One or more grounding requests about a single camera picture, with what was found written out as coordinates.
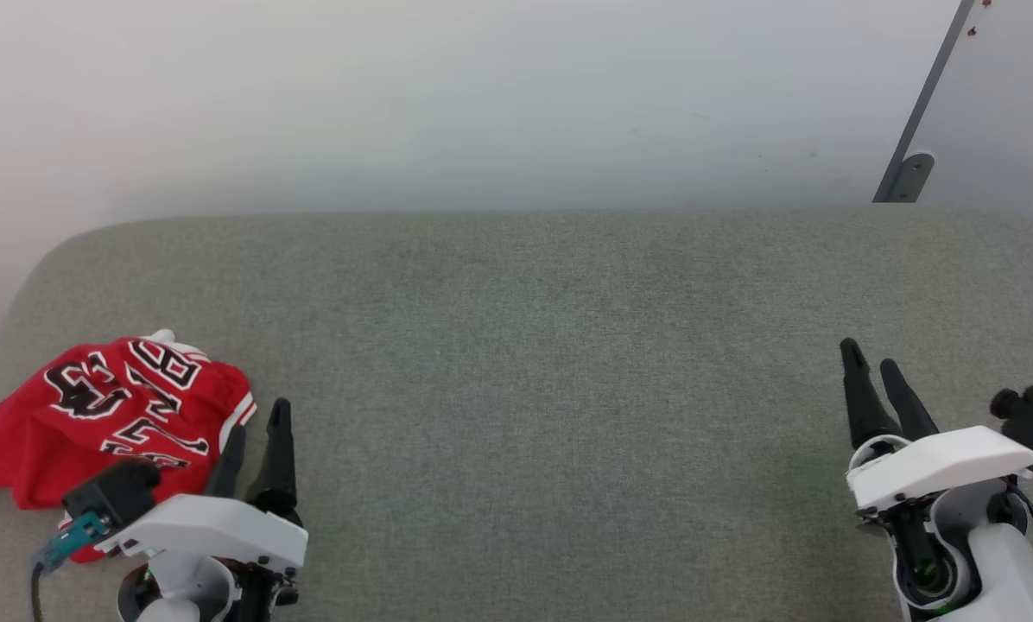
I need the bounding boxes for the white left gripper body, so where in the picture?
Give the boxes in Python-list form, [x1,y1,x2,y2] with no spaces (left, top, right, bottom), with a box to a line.
[98,493,309,576]

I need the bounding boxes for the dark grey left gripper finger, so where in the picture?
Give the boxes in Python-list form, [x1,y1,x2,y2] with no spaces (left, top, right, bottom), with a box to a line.
[204,424,248,499]
[244,397,303,524]

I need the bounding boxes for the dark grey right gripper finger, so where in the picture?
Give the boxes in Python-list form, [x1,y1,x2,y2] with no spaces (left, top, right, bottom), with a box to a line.
[880,359,941,442]
[840,338,903,451]

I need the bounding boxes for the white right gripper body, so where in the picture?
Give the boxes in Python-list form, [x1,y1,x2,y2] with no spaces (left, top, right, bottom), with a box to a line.
[846,425,1033,511]

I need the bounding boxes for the red Bulls 23 jersey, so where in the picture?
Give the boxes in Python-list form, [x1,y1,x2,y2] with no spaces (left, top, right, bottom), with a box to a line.
[0,328,257,564]

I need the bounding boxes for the teal left camera cable plug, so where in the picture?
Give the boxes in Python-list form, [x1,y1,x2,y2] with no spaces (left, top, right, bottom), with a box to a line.
[36,511,112,572]

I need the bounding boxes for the grey metal bar with bracket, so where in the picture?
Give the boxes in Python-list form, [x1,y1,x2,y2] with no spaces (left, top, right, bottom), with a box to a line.
[872,0,977,204]

